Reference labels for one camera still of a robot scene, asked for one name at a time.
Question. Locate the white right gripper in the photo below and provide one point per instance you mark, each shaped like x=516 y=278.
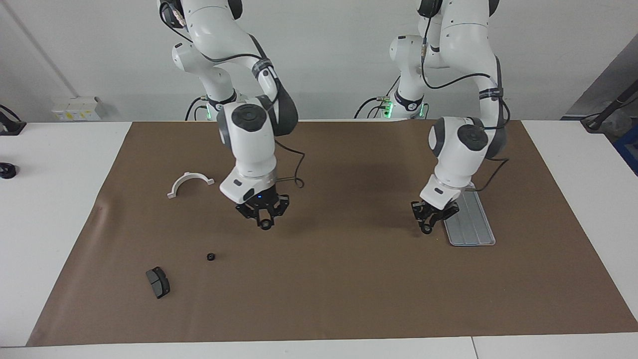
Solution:
x=246 y=187

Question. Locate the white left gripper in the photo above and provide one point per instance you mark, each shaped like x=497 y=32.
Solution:
x=443 y=192

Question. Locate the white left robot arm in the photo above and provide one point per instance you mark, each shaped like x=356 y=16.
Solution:
x=458 y=149

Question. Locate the silver metal tray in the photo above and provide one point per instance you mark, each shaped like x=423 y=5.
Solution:
x=473 y=229

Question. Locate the brown paper table mat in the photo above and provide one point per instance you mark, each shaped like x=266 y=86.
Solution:
x=349 y=299

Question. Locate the grey brake pad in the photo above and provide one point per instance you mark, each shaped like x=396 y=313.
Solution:
x=158 y=282

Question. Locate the black stand pole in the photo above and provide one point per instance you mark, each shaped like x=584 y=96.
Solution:
x=595 y=123

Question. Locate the blue crate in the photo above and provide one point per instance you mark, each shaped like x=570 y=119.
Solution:
x=630 y=149

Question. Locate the black round knob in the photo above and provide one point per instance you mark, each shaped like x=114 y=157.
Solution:
x=7 y=171

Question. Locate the white wall socket box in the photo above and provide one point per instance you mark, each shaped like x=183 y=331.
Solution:
x=75 y=109

